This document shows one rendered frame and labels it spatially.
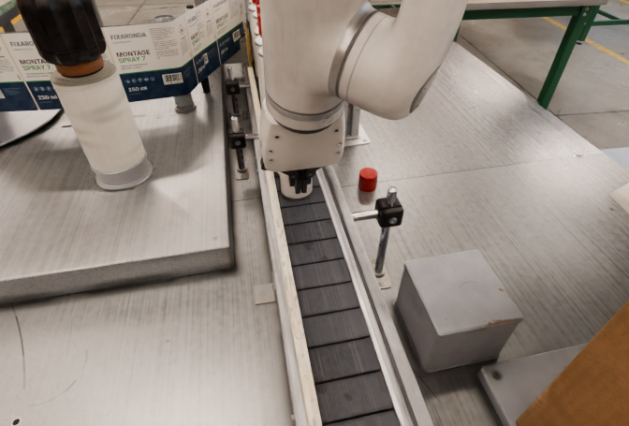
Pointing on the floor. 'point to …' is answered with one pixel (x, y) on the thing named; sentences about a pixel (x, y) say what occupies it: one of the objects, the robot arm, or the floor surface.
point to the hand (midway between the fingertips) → (299, 178)
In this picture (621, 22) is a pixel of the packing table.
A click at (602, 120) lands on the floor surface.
